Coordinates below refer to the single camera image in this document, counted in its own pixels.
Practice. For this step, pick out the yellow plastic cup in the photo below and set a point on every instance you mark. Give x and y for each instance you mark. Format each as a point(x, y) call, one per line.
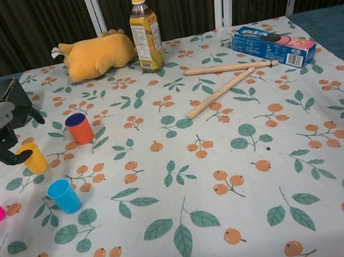
point(36, 162)

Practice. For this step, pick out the blue cookie box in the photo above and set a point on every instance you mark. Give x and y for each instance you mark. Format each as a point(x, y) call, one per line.
point(274, 47)

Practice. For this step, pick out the tea bottle yellow cap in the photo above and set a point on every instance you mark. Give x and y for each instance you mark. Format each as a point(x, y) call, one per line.
point(146, 40)

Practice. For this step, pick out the wooden stick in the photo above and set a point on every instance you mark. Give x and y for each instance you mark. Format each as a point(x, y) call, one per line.
point(224, 68)
point(219, 94)

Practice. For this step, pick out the floral tablecloth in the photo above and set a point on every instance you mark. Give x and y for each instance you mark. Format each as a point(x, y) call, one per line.
point(200, 179)

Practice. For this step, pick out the orange plastic cup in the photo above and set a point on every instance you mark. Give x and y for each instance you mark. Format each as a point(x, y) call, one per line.
point(82, 133)

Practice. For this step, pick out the dark blue plastic cup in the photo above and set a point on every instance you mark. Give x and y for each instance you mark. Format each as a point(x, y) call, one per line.
point(75, 119)

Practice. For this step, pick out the light blue plastic cup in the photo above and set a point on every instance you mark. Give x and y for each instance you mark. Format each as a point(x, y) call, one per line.
point(65, 199)

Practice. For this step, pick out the yellow plush toy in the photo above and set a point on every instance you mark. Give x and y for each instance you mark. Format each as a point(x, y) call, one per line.
point(100, 56)

